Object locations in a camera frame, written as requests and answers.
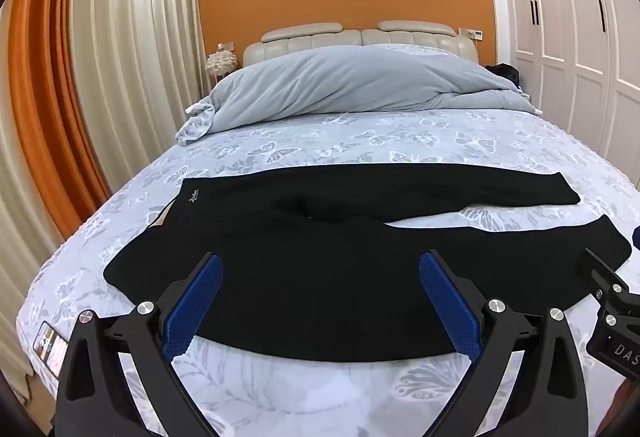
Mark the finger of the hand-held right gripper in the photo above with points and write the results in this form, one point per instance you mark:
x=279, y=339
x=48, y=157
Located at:
x=597, y=269

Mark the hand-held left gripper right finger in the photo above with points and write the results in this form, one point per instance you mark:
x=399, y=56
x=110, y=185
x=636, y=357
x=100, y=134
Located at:
x=442, y=302

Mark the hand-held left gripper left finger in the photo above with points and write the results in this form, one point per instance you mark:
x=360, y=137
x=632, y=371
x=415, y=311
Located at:
x=197, y=302

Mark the black pants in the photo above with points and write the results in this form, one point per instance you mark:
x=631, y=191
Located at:
x=325, y=267

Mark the smartphone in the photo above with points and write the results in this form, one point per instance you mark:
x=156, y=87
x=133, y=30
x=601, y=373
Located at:
x=50, y=344

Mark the bed with butterfly sheet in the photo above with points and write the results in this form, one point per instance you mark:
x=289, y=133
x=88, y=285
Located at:
x=400, y=132

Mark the cream curtain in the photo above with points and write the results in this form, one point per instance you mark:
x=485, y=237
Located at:
x=135, y=42
x=30, y=242

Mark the black bag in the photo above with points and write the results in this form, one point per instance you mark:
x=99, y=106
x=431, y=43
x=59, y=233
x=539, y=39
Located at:
x=505, y=74

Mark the white flower lamp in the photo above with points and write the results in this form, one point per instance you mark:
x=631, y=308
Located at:
x=221, y=64

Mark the light grey duvet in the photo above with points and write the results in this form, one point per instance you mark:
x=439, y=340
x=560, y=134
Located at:
x=350, y=77

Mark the white wardrobe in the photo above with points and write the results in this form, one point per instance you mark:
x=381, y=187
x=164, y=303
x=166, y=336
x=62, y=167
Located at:
x=565, y=17

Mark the orange curtain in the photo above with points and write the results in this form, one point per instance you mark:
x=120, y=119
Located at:
x=45, y=67

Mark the cream padded headboard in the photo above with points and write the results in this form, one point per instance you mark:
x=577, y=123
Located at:
x=310, y=34

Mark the wall socket plate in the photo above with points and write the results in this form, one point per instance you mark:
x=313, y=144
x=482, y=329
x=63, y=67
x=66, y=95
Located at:
x=226, y=46

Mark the white wall control panel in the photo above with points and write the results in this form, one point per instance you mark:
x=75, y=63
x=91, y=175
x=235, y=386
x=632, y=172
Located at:
x=472, y=34

